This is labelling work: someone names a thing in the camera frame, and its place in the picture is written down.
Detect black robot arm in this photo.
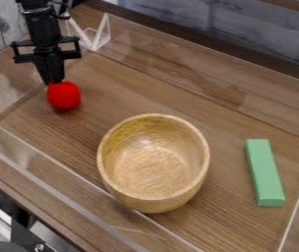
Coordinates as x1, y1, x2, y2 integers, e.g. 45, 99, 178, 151
11, 0, 81, 86

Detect wooden bowl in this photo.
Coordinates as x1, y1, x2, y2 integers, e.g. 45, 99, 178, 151
97, 113, 210, 214

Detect clear acrylic corner bracket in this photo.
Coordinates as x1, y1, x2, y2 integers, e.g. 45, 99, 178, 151
65, 15, 112, 51

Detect red felt fruit green leaves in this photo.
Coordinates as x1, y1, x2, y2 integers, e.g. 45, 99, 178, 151
47, 82, 81, 111

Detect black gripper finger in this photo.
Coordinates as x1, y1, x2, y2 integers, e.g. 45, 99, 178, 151
35, 60, 52, 85
51, 58, 65, 83

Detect clear acrylic tray walls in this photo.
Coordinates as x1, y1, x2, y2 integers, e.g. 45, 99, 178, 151
0, 15, 299, 252

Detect green rectangular block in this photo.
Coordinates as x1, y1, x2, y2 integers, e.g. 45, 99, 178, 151
246, 139, 286, 207

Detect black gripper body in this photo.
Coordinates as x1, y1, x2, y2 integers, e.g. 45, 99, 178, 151
11, 9, 81, 63

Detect black camera mount with cable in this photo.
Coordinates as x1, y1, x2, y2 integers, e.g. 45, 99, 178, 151
0, 220, 57, 252

